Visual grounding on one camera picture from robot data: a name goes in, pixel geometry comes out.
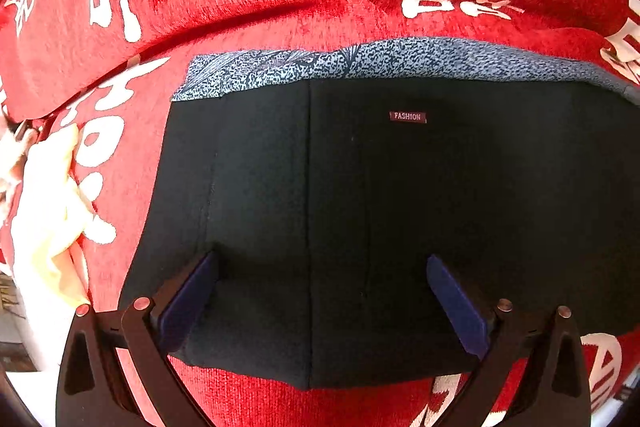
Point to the black pants with blue waistband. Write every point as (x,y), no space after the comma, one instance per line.
(350,207)

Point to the cream cloth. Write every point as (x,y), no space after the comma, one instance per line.
(45,217)

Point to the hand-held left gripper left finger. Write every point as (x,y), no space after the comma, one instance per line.
(186,307)

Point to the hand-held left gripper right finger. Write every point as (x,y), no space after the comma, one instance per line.
(457,307)

